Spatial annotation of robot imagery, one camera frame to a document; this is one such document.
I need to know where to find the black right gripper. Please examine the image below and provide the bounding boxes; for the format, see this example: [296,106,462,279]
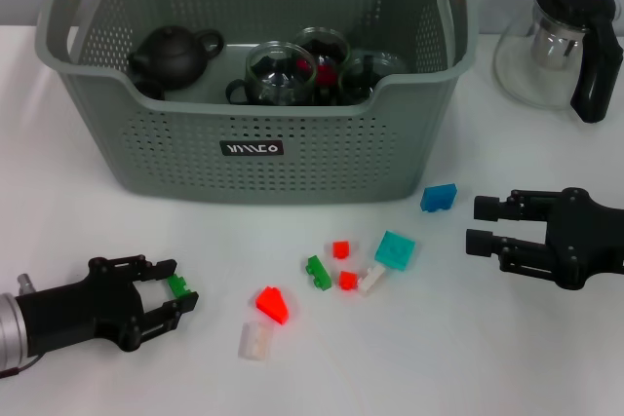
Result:
[465,186,624,290]

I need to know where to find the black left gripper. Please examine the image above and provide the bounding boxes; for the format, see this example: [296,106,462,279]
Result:
[17,254,200,358]

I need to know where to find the green toy brick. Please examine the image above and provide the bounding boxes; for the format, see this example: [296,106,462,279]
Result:
[305,254,333,292]
[165,273,191,299]

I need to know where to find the blue toy brick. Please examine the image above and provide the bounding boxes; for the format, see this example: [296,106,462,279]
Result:
[420,182,459,214]

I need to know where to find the teal square toy brick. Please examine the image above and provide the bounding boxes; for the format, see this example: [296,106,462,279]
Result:
[373,230,417,272]

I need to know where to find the clear transparent toy brick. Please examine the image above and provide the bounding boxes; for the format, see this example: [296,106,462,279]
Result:
[237,321,272,361]

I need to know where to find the bright red sloped toy brick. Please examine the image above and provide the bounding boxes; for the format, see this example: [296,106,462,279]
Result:
[255,286,290,327]

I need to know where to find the white toy brick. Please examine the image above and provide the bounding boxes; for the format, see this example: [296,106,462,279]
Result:
[358,264,386,296]

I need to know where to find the glass teacup black base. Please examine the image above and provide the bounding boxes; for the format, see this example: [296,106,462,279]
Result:
[338,51,409,106]
[225,40,318,106]
[292,25,352,106]

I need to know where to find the dark red long toy brick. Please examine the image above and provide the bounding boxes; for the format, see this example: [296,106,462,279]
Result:
[296,58,338,90]

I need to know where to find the grey perforated plastic storage bin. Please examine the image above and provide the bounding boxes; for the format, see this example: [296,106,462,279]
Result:
[33,0,480,206]

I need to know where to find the black ceramic teapot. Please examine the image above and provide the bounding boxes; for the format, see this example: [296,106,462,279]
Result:
[127,24,226,92]

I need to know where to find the glass pitcher black handle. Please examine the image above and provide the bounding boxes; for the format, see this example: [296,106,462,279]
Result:
[492,0,624,125]

